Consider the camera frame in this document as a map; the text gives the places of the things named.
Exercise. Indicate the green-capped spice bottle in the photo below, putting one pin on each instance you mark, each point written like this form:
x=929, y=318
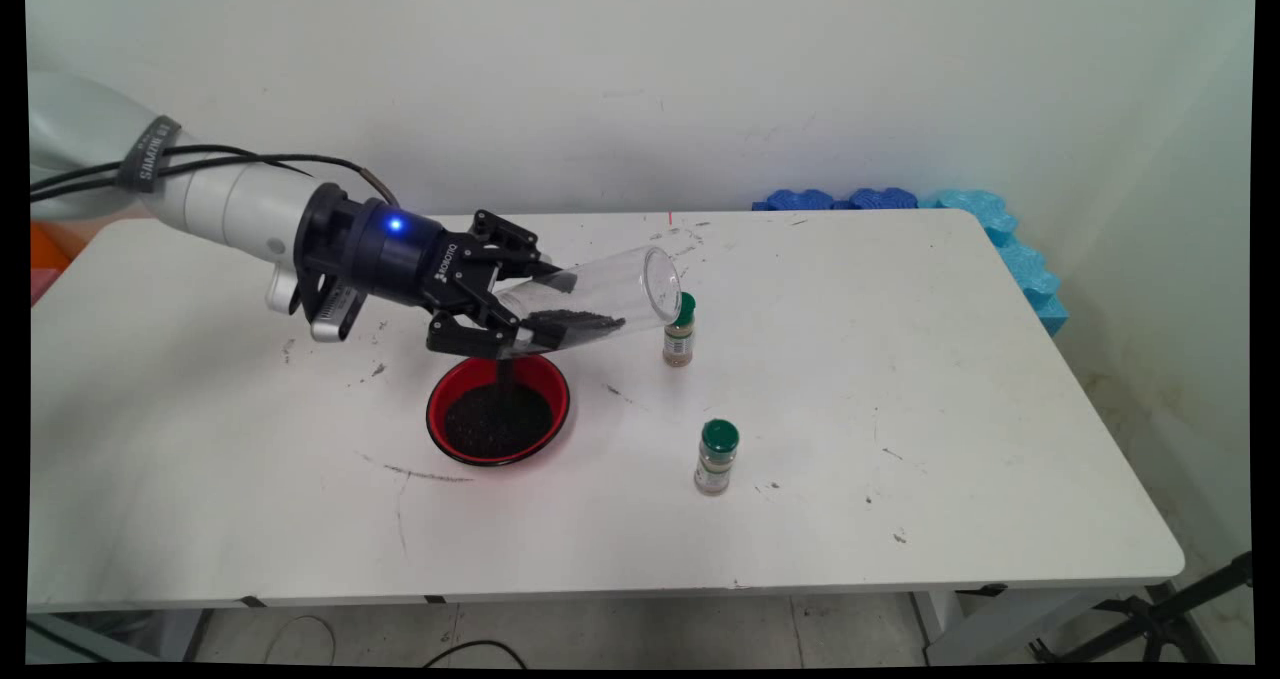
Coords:
x=678, y=339
x=716, y=459

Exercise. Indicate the orange box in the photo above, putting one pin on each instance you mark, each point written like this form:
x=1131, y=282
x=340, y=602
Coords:
x=45, y=254

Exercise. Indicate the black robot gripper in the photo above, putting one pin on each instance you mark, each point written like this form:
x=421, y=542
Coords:
x=400, y=254

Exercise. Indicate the black tripod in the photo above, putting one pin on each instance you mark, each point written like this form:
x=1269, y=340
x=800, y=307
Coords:
x=1150, y=619

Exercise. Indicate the black seeds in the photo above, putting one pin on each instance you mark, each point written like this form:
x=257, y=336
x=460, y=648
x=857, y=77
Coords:
x=570, y=324
x=495, y=424

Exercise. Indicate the red bowl with black rim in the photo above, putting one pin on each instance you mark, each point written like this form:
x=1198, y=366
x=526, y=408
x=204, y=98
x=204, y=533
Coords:
x=450, y=379

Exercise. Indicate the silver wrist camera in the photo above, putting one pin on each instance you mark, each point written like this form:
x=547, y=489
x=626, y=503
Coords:
x=338, y=314

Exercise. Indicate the white table leg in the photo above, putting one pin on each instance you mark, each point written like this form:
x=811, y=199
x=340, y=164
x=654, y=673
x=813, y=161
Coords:
x=1000, y=624

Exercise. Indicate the light blue foam mat piece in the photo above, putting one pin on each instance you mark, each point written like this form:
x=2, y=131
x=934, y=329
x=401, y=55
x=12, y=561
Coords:
x=1020, y=259

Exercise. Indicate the clear plastic jar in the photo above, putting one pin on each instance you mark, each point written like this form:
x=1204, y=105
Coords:
x=620, y=284

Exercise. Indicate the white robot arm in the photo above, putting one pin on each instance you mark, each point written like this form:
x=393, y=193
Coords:
x=230, y=204

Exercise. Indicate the dark blue foam mat piece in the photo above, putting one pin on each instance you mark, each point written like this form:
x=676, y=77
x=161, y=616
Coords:
x=882, y=199
x=795, y=200

